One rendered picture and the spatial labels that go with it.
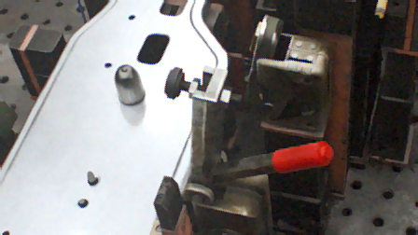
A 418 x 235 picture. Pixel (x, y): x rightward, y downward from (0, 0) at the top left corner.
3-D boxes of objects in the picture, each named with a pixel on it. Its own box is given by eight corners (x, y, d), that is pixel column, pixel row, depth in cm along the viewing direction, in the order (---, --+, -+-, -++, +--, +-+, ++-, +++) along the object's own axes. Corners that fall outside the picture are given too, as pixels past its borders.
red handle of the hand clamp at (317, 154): (199, 153, 80) (327, 126, 70) (212, 165, 82) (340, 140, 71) (186, 187, 78) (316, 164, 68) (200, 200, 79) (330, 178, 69)
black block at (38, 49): (63, 136, 131) (11, 13, 107) (122, 148, 128) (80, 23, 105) (45, 175, 126) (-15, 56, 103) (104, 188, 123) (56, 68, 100)
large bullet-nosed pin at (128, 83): (127, 90, 97) (116, 55, 92) (150, 95, 97) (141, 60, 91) (118, 110, 96) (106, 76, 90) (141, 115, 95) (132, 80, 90)
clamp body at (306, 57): (271, 185, 121) (257, 13, 91) (345, 200, 118) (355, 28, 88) (256, 236, 116) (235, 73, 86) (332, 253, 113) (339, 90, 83)
